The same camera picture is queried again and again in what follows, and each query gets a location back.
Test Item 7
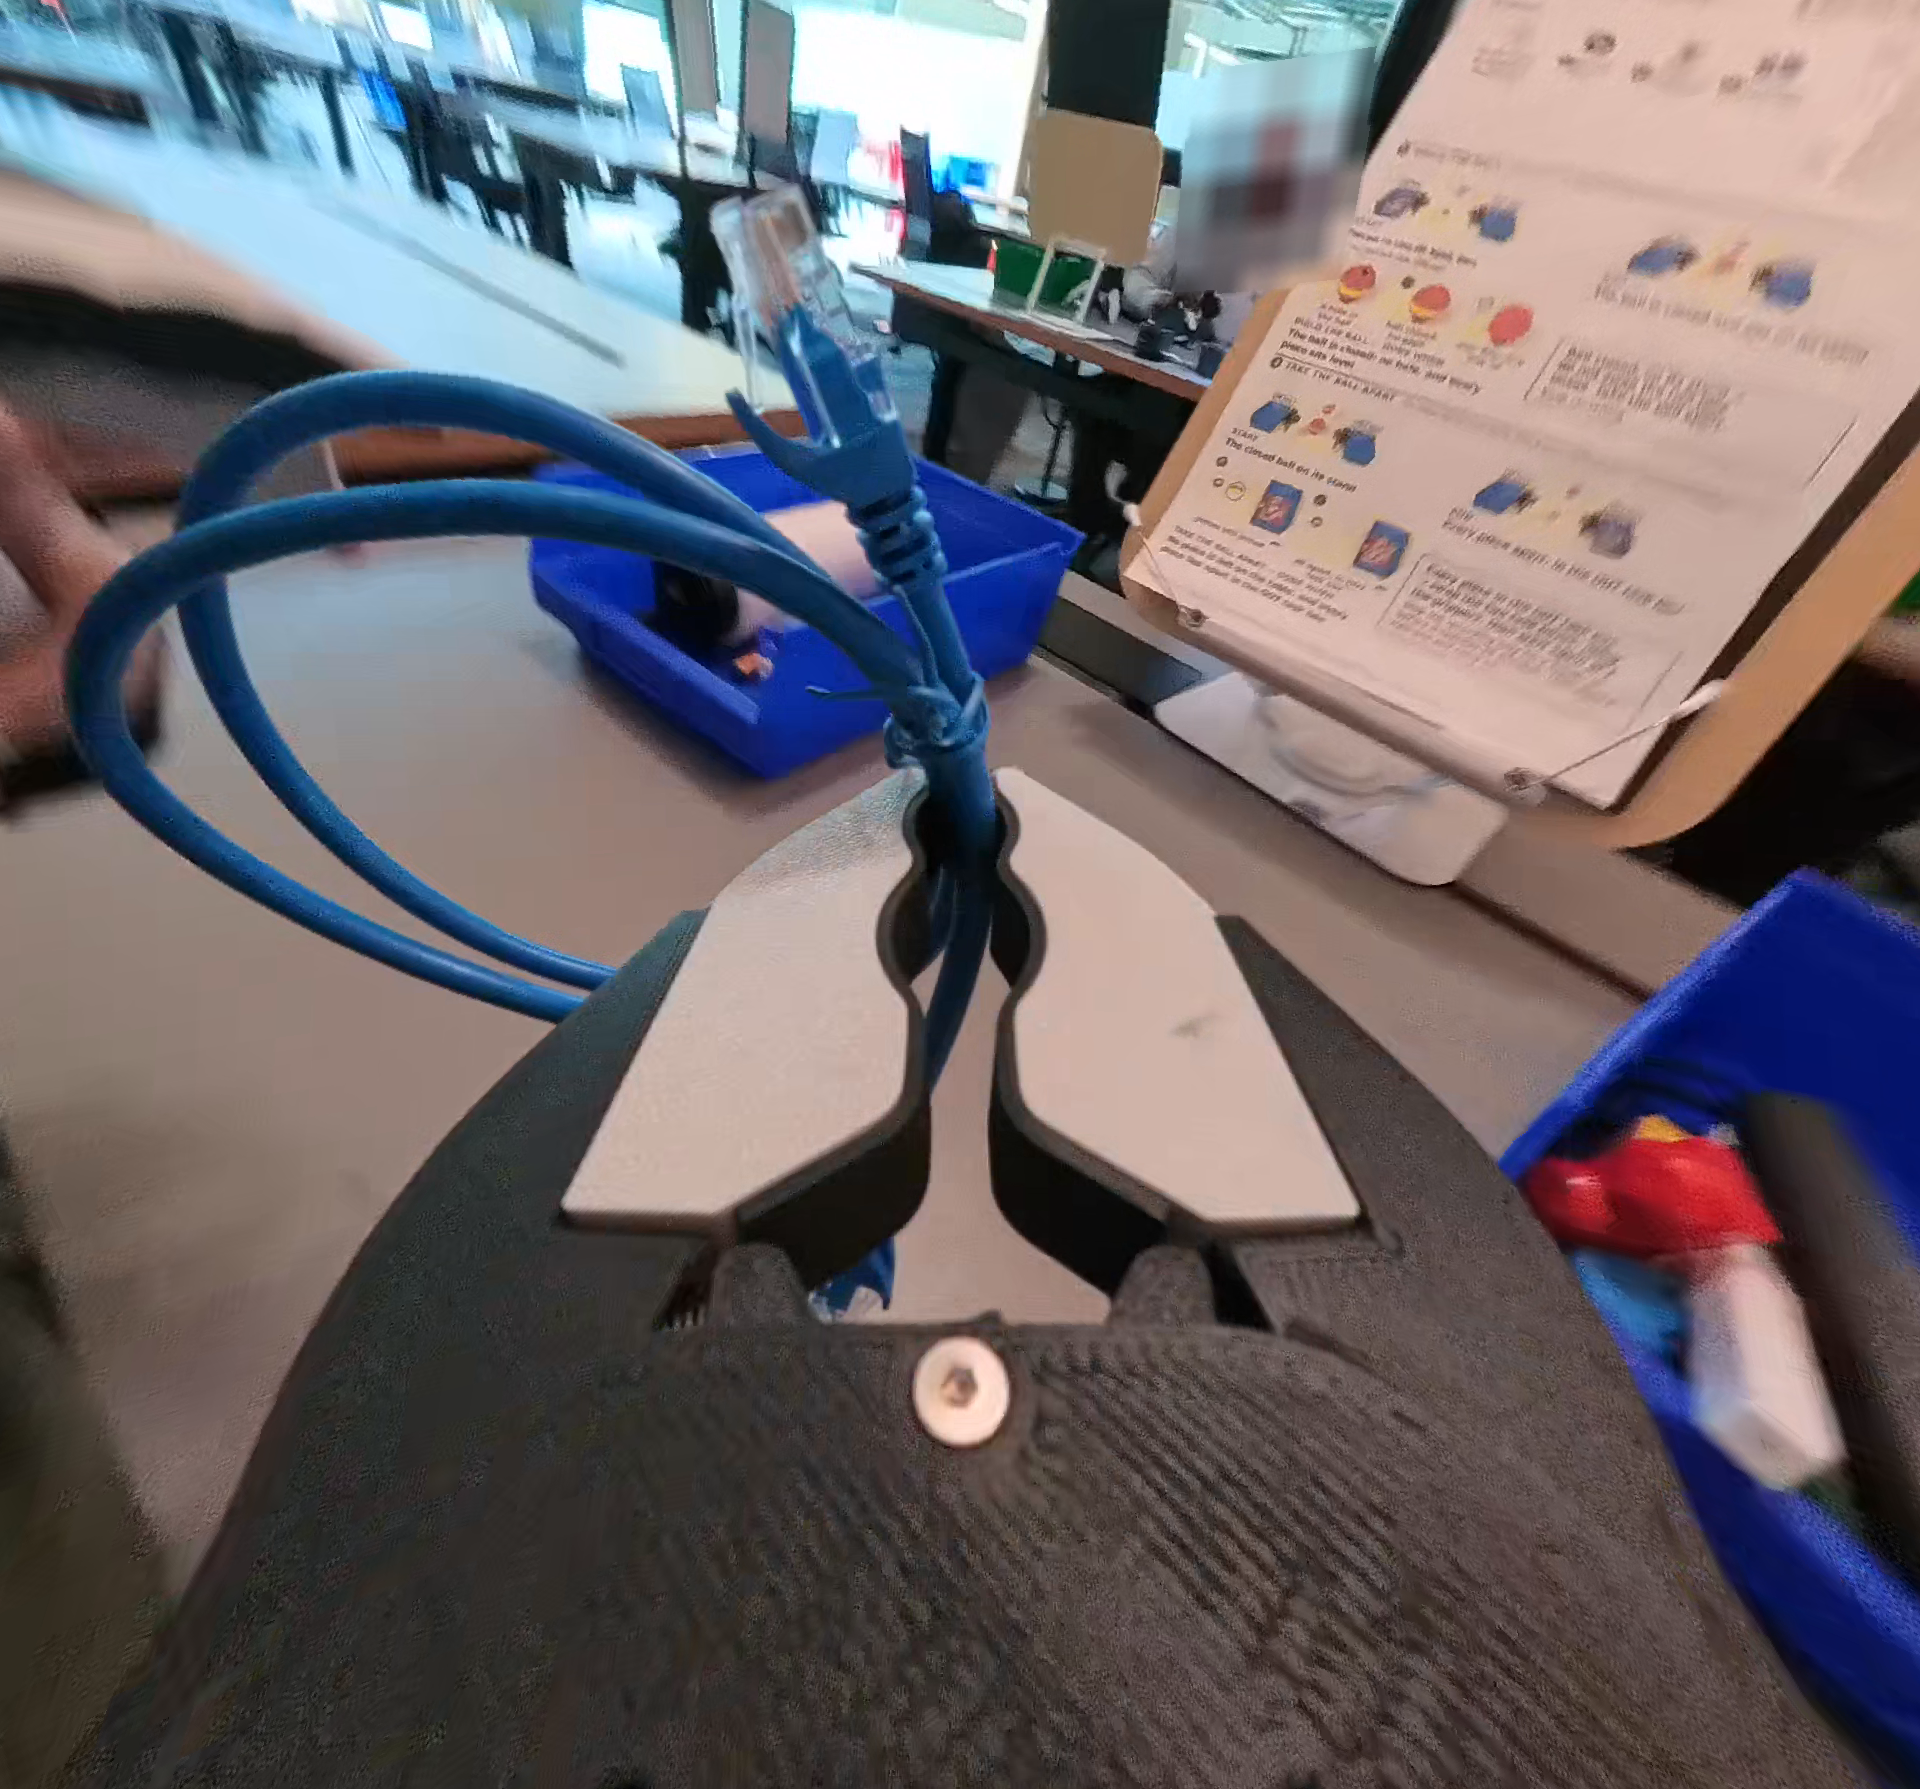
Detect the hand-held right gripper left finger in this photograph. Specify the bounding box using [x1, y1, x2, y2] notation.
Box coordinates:
[558, 766, 935, 1282]

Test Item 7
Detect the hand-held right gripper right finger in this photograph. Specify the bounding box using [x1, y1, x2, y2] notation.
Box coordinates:
[992, 766, 1365, 1297]

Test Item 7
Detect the blue ethernet cable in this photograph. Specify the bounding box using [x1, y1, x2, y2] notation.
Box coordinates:
[64, 191, 1000, 1322]

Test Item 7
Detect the black round object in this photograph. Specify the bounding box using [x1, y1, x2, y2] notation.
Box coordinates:
[651, 566, 744, 650]

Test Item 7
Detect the person's left hand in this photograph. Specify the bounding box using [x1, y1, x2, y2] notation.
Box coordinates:
[0, 393, 171, 777]

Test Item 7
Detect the white paper roll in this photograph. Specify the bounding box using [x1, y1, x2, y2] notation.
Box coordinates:
[736, 498, 880, 650]

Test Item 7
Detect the red toy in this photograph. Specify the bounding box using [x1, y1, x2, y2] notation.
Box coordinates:
[1530, 1121, 1780, 1256]

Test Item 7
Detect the blue plastic bin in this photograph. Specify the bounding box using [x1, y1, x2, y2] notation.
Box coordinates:
[527, 445, 1086, 780]
[1501, 871, 1920, 1777]

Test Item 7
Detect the white instruction sheet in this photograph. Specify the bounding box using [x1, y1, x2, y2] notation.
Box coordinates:
[1117, 273, 1920, 853]

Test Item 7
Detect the white packet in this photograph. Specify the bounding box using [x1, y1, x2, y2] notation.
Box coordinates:
[1688, 1249, 1849, 1490]

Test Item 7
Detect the black cylinder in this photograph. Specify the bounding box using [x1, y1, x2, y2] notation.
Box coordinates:
[1741, 1089, 1920, 1581]

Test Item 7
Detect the wooden desk with black legs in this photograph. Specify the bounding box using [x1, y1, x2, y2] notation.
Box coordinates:
[855, 262, 1219, 500]

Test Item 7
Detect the long white table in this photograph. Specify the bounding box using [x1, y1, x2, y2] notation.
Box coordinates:
[0, 95, 797, 478]

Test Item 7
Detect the printed instruction sheet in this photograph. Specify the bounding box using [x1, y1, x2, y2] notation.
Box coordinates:
[1126, 0, 1920, 807]

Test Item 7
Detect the black office chair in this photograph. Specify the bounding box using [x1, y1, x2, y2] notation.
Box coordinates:
[896, 127, 989, 268]

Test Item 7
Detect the cardboard panel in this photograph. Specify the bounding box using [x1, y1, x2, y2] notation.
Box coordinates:
[1025, 109, 1165, 268]

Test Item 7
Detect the computer monitor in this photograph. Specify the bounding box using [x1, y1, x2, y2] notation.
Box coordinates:
[660, 0, 722, 125]
[738, 0, 797, 149]

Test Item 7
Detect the black panel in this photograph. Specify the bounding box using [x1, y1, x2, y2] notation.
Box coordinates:
[1045, 0, 1174, 134]

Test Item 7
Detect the black stand pole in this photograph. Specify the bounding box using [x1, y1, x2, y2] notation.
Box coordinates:
[1358, 0, 1516, 157]

